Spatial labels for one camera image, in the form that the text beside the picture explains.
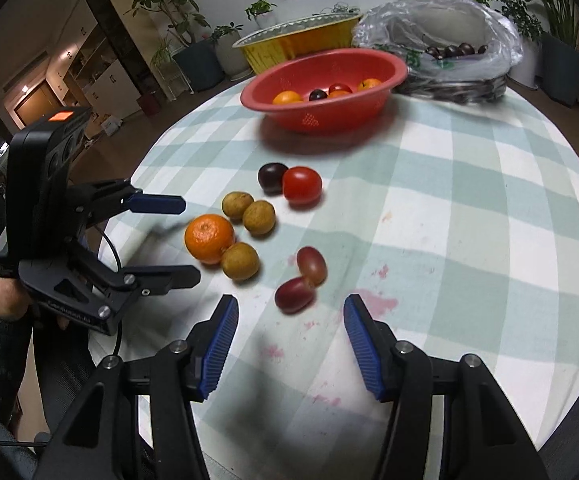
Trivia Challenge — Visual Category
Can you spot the gold foil pan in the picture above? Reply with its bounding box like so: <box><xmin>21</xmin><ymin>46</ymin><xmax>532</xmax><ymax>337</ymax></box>
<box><xmin>232</xmin><ymin>14</ymin><xmax>365</xmax><ymax>77</ymax></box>

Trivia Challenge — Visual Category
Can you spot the pile of dark plums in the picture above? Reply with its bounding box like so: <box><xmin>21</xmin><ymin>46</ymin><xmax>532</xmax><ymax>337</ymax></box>
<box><xmin>424</xmin><ymin>42</ymin><xmax>490</xmax><ymax>59</ymax></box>

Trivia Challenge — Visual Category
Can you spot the leafy potted plant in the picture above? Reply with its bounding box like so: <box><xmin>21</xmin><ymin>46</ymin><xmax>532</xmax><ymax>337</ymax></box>
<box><xmin>497</xmin><ymin>0</ymin><xmax>543</xmax><ymax>86</ymax></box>

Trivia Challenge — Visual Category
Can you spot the large broad-leaf plant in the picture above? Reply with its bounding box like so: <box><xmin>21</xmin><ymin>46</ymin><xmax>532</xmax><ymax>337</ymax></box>
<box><xmin>507</xmin><ymin>0</ymin><xmax>579</xmax><ymax>106</ymax></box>

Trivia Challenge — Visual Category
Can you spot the large orange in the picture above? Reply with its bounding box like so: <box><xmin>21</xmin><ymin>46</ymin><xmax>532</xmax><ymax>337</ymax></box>
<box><xmin>184</xmin><ymin>214</ymin><xmax>235</xmax><ymax>266</ymax></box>

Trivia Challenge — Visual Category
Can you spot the tall plant in dark pot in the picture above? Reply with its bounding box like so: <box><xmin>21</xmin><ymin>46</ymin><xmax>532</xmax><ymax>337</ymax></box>
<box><xmin>126</xmin><ymin>0</ymin><xmax>225</xmax><ymax>93</ymax></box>

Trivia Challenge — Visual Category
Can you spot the clear plastic bag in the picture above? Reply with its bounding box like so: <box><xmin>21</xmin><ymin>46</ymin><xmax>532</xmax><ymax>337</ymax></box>
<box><xmin>352</xmin><ymin>0</ymin><xmax>524</xmax><ymax>96</ymax></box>

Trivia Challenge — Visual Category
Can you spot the plant in white pot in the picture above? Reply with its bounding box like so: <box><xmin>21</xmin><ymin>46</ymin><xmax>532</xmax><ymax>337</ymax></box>
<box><xmin>210</xmin><ymin>22</ymin><xmax>252</xmax><ymax>81</ymax></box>

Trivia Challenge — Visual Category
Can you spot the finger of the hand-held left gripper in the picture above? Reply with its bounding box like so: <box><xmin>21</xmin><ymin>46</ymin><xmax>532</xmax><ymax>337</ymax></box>
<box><xmin>66</xmin><ymin>177</ymin><xmax>186</xmax><ymax>233</ymax></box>
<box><xmin>54</xmin><ymin>242</ymin><xmax>202</xmax><ymax>333</ymax></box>

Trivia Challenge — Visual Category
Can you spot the tangle of cables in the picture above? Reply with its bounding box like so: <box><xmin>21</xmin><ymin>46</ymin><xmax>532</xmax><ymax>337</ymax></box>
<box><xmin>314</xmin><ymin>2</ymin><xmax>360</xmax><ymax>17</ymax></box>

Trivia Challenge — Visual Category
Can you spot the small cardboard box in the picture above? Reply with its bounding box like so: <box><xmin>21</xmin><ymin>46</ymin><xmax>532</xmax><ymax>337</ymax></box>
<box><xmin>96</xmin><ymin>115</ymin><xmax>122</xmax><ymax>137</ymax></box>

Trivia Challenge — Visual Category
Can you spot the black cable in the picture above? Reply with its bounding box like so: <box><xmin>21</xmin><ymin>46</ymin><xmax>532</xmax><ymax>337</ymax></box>
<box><xmin>96</xmin><ymin>225</ymin><xmax>125</xmax><ymax>361</ymax></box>

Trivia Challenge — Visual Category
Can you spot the person's left hand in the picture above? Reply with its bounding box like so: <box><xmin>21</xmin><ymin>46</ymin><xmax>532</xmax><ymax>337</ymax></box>
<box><xmin>0</xmin><ymin>266</ymin><xmax>70</xmax><ymax>332</ymax></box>

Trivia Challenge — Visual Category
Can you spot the white storage cabinet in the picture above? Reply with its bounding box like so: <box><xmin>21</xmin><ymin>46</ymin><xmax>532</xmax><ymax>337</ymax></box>
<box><xmin>66</xmin><ymin>25</ymin><xmax>135</xmax><ymax>121</ymax></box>

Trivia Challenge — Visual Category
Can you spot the white metal plant stand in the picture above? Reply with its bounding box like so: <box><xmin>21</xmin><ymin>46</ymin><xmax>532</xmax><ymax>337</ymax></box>
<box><xmin>150</xmin><ymin>35</ymin><xmax>192</xmax><ymax>103</ymax></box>

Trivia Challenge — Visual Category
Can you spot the brown-green longan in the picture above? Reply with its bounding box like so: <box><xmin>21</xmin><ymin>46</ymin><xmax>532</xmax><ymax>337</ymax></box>
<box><xmin>221</xmin><ymin>190</ymin><xmax>255</xmax><ymax>222</ymax></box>
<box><xmin>220</xmin><ymin>242</ymin><xmax>260</xmax><ymax>281</ymax></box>
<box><xmin>242</xmin><ymin>200</ymin><xmax>276</xmax><ymax>237</ymax></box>

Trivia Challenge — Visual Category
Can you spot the small potted plant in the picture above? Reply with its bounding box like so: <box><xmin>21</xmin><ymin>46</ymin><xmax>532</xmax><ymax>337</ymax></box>
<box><xmin>245</xmin><ymin>0</ymin><xmax>279</xmax><ymax>30</ymax></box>

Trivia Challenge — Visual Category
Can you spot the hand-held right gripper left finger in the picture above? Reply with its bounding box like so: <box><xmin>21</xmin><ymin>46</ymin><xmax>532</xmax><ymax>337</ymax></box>
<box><xmin>32</xmin><ymin>294</ymin><xmax>240</xmax><ymax>480</ymax></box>

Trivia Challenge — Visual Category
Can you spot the checked tablecloth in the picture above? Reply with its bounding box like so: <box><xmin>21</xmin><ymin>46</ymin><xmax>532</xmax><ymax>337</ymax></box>
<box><xmin>98</xmin><ymin>77</ymin><xmax>579</xmax><ymax>480</ymax></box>

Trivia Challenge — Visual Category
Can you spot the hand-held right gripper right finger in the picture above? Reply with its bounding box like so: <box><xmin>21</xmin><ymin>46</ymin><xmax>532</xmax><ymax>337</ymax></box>
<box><xmin>343</xmin><ymin>294</ymin><xmax>545</xmax><ymax>480</ymax></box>

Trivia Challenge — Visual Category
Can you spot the red grape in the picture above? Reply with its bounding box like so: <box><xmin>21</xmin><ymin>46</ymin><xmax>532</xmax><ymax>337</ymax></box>
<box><xmin>274</xmin><ymin>276</ymin><xmax>316</xmax><ymax>314</ymax></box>
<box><xmin>296</xmin><ymin>246</ymin><xmax>328</xmax><ymax>286</ymax></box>

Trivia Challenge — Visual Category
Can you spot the red bin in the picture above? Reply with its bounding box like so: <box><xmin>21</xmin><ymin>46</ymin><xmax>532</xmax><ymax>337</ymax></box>
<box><xmin>139</xmin><ymin>91</ymin><xmax>162</xmax><ymax>117</ymax></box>

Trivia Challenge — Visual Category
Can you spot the red plastic colander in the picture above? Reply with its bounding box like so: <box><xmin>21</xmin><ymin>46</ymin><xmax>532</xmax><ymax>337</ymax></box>
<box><xmin>240</xmin><ymin>48</ymin><xmax>410</xmax><ymax>133</ymax></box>

